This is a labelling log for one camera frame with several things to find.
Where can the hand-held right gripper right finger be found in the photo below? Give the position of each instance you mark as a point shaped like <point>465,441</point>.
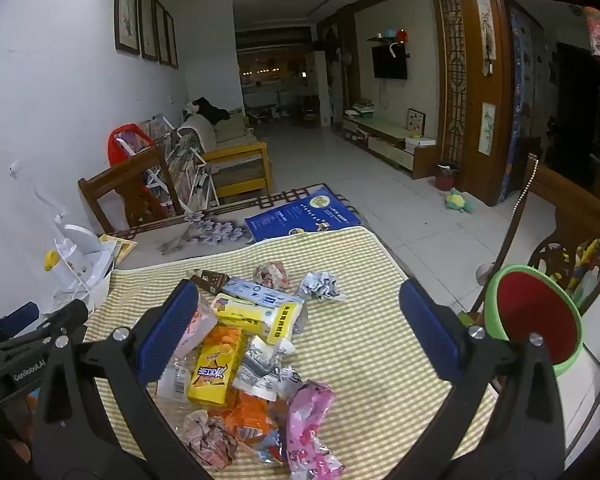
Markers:
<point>430,332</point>

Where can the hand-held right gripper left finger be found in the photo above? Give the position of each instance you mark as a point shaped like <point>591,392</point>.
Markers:
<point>167,332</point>

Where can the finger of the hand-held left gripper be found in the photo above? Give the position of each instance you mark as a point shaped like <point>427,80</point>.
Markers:
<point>15,319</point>
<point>65,317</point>

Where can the yellow and white medicine box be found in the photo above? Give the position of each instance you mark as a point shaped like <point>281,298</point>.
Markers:
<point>260,317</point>

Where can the red bin with green rim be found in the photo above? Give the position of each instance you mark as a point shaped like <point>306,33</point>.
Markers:
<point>530,305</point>

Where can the orange snack bag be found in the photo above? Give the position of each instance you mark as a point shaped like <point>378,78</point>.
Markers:
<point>247,417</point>

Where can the reddish paper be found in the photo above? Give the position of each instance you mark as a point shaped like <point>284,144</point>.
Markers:
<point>271,275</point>

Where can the pink plastic wrapper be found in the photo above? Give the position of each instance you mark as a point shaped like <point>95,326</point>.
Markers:
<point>307,420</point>

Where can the clear plastic wrapper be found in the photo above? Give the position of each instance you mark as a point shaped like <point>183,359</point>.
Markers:
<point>175,377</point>

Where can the small yellow toy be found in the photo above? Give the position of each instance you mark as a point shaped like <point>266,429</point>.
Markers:
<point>51,260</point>

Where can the white desk lamp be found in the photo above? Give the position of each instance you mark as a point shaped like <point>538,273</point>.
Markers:
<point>80,260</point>

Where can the yellow snack box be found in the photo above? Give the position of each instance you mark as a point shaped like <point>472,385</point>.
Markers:
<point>215,370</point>

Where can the yellow striped table mat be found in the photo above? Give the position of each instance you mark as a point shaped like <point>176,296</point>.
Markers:
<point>370,360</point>

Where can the small brown box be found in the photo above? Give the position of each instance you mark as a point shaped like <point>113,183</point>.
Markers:
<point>211,280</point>

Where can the yellow covered book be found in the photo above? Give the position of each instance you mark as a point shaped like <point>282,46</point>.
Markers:
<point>120,249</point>

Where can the blue and white packet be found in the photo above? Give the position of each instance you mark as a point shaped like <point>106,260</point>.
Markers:
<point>255,290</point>

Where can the black and white wrapper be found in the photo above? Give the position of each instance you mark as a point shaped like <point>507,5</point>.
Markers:
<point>262,365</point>

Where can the grey white crumpled paper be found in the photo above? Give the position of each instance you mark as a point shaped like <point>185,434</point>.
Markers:
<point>320,285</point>

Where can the green plush toy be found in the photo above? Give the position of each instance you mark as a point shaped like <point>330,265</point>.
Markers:
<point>459,201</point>

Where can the plain wooden chair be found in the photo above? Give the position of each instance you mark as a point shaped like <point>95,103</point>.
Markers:
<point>110,180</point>

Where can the small red waste bin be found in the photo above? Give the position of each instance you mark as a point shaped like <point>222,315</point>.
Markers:
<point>446,177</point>

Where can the white rack with pictures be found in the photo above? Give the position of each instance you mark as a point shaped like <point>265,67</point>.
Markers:
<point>185,170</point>

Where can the colourful toy heap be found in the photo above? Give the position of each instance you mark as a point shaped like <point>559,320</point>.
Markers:
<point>582,265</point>

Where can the blue printed booklet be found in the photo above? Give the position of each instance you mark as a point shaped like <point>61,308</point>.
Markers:
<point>290,217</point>

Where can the red bag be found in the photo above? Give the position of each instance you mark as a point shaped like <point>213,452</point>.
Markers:
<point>117,145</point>

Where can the wooden sofa with cushions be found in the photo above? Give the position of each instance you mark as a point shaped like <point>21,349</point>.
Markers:
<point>240,160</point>

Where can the carved wooden chair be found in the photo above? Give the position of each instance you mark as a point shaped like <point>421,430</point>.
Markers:
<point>570,195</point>

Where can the low television cabinet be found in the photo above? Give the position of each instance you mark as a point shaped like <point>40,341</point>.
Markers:
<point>390,135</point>

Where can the small framed picture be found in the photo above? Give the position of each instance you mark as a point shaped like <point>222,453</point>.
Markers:
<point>415,122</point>

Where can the black and white plush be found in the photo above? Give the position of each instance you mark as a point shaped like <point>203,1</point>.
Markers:
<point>207,109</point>

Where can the blue patterned door curtain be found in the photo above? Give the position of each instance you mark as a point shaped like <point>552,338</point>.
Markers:
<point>517,110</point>

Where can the red hanging decoration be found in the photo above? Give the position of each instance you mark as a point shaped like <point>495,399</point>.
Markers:
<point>598,35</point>

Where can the hanging wall scroll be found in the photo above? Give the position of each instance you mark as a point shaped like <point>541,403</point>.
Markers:
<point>488,129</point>
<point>485,30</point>

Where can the wall mounted television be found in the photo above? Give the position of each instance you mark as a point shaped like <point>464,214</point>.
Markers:
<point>390,62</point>

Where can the dark framed wall picture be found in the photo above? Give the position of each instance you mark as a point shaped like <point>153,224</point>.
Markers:
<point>127,10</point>
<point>171,40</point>
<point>148,22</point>
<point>161,32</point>

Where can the wall shelf with items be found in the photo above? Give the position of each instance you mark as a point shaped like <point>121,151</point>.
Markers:
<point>387,37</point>

